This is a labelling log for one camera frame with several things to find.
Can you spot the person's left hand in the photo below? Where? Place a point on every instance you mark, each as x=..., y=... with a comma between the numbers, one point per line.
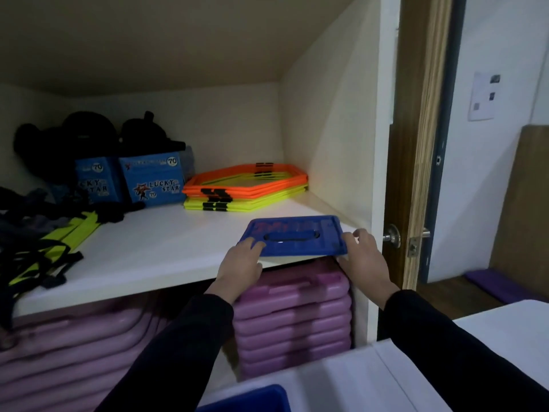
x=236, y=270

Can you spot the person's right hand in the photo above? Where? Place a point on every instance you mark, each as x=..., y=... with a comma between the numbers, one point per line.
x=366, y=261

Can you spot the person's left thumb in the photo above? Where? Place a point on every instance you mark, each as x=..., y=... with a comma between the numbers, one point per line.
x=257, y=249

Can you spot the person's right thumb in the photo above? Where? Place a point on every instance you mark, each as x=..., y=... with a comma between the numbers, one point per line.
x=348, y=248

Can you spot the blue plastic carry case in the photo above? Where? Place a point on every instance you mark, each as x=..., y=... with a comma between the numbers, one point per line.
x=300, y=229

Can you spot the person's right forearm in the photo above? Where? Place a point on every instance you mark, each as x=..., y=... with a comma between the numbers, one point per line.
x=454, y=356

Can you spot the person's left forearm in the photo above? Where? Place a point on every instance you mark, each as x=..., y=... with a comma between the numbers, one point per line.
x=180, y=356

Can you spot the silver door knob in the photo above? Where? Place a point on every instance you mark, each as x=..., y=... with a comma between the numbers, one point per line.
x=392, y=236

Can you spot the stack of yellow hexagon rings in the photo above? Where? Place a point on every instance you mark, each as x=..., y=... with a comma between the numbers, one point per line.
x=253, y=203

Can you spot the stack of orange hexagon rings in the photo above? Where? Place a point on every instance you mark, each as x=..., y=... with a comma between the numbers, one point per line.
x=240, y=188

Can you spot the silver door latch plate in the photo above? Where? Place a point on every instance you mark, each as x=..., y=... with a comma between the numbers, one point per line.
x=414, y=245

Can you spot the stack of pink plastic cases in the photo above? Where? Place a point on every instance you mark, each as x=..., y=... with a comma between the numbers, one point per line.
x=296, y=321
x=68, y=364

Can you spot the white shelf board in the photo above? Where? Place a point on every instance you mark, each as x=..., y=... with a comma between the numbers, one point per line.
x=163, y=248

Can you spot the large blue cardboard box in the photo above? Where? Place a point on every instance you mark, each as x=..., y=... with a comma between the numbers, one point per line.
x=152, y=180

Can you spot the white storage box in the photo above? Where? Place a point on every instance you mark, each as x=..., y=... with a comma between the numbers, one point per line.
x=386, y=377

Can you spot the wooden door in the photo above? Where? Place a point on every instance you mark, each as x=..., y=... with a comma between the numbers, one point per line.
x=418, y=124

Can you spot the white cabinet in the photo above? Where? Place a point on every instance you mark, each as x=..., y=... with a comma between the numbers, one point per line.
x=334, y=102

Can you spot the blue plastic bin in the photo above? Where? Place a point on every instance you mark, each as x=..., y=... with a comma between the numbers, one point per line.
x=253, y=401

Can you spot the purple mat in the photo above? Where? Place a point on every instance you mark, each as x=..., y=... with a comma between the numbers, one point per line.
x=502, y=285

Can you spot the black bag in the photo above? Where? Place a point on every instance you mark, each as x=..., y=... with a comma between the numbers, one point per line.
x=64, y=145
x=148, y=135

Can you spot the small blue cardboard box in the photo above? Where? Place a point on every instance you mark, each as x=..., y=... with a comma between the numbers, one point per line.
x=97, y=180

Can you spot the brown wooden board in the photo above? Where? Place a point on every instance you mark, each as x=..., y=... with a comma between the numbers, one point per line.
x=521, y=210

